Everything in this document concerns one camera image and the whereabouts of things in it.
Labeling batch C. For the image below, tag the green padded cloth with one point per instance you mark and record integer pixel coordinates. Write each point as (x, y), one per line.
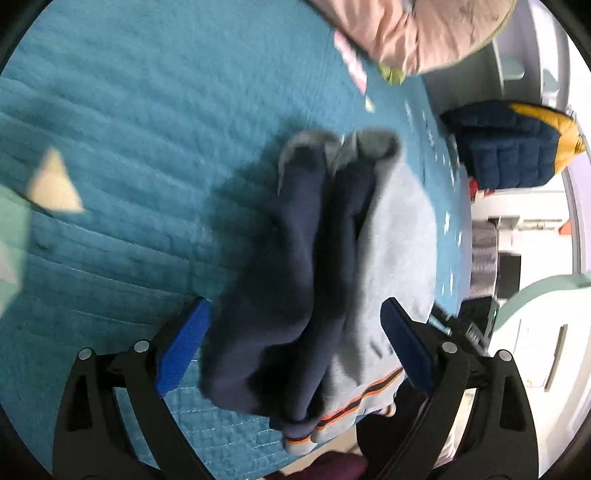
(392, 74)

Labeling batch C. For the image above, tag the dark maroon cloth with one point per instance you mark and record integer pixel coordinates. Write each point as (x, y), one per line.
(323, 468)

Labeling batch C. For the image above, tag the grey navy sweatshirt orange stripes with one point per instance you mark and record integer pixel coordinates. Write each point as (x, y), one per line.
(286, 277)

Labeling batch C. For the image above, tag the pale green curved furniture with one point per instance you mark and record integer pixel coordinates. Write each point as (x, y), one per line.
(545, 286)

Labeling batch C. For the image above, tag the teal quilted bedspread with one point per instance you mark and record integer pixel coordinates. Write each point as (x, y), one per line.
(115, 115)

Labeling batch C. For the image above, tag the red cloth item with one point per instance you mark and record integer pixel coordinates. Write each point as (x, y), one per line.
(473, 189)

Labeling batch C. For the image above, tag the navy yellow puffer jacket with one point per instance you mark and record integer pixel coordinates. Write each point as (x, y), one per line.
(503, 147)

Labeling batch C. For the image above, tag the pale grey bed headboard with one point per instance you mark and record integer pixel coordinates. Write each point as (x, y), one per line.
(461, 87)

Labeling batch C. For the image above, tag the pink puffer jacket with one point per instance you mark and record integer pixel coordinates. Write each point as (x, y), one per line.
(415, 27)

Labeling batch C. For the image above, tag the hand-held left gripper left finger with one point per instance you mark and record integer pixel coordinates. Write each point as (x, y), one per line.
(182, 346)

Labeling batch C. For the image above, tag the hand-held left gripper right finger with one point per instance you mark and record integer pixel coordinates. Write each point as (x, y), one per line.
(406, 346)

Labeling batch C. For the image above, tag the white cabinet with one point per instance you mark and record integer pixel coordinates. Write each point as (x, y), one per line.
(531, 360)

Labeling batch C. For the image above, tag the grey patterned cloth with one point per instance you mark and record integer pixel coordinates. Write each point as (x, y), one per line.
(485, 258)

